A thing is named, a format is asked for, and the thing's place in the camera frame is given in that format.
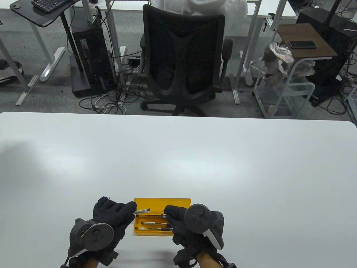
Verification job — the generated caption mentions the dark shoes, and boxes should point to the dark shoes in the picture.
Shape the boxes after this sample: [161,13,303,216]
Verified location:
[0,59,24,85]

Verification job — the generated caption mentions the white metal cart frame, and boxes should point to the white metal cart frame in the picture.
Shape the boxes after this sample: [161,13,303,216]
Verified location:
[252,56,316,119]

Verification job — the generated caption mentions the person's right forearm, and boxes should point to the person's right forearm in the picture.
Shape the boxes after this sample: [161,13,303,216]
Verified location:
[197,253,218,268]

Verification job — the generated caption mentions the black mesh office chair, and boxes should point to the black mesh office chair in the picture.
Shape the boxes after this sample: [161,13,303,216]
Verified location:
[139,4,233,117]

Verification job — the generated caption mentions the grey round right wrist controller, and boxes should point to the grey round right wrist controller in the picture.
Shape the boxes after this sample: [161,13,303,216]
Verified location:
[184,204,225,250]

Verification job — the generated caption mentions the grey round left wrist controller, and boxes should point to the grey round left wrist controller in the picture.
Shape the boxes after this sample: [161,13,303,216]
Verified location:
[68,218,115,258]

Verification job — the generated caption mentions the yellow plastic tool case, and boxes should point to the yellow plastic tool case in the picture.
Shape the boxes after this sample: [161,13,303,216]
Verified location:
[133,198,191,237]

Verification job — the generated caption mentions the crumpled grey white cloth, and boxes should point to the crumpled grey white cloth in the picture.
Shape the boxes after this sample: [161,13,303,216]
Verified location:
[262,41,316,82]

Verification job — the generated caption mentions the grey round wrist controller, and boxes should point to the grey round wrist controller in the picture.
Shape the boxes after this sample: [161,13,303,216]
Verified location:
[184,204,225,250]
[68,218,115,258]

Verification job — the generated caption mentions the black keyboard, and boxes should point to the black keyboard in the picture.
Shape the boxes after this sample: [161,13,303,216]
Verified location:
[31,0,71,14]

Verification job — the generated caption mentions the large black equipment case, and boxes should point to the large black equipment case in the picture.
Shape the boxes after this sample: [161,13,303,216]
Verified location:
[295,7,357,107]

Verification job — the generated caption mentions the black smartphone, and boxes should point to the black smartphone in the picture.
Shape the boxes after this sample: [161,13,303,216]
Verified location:
[289,40,317,49]

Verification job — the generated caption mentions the white fabric bundle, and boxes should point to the white fabric bundle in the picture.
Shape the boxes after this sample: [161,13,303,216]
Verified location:
[151,0,249,20]

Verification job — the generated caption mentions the white desk frame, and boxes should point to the white desk frame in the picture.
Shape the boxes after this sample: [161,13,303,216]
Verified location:
[0,0,129,106]

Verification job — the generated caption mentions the brown side table top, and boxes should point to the brown side table top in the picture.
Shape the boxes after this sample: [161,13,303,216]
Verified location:
[277,23,338,59]

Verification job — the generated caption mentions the black computer tower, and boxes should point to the black computer tower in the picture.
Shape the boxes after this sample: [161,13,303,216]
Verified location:
[69,16,116,98]

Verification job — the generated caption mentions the person's right hand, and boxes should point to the person's right hand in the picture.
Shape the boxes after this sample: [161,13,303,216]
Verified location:
[164,205,222,267]

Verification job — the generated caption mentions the person's left hand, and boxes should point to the person's left hand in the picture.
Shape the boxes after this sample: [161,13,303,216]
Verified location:
[69,196,138,267]

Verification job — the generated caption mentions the black standing desk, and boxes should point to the black standing desk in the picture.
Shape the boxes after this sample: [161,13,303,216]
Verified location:
[10,0,82,28]

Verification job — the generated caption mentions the tangle of floor cables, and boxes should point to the tangle of floor cables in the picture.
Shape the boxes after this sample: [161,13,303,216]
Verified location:
[79,82,147,115]

